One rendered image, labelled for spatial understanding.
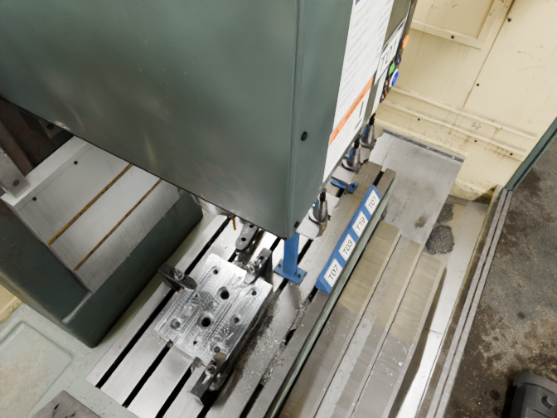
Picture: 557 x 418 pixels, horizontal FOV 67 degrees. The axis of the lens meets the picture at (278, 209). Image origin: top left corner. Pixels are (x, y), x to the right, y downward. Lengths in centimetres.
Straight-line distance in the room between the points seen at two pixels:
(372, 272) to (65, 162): 109
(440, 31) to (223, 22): 126
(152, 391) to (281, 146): 100
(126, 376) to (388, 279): 95
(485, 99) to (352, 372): 107
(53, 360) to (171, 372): 62
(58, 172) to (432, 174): 142
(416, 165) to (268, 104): 150
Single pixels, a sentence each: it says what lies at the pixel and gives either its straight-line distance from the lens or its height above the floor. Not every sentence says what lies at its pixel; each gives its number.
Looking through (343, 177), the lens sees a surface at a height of 122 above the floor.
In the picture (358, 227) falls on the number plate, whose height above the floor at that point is 94.
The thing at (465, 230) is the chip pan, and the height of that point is 66.
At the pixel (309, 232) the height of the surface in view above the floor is 122.
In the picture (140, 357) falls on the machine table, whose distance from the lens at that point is 138.
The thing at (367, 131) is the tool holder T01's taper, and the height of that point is 127.
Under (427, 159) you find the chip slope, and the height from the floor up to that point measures 83.
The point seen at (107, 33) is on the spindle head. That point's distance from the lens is 56.
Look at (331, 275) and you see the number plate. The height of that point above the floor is 94.
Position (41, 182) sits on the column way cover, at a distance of 111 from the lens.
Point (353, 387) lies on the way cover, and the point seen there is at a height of 73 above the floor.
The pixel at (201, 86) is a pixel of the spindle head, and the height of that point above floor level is 187.
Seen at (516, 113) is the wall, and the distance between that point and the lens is 175.
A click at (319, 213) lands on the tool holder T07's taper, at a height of 125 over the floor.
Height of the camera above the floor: 218
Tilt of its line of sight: 55 degrees down
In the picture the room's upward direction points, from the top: 1 degrees clockwise
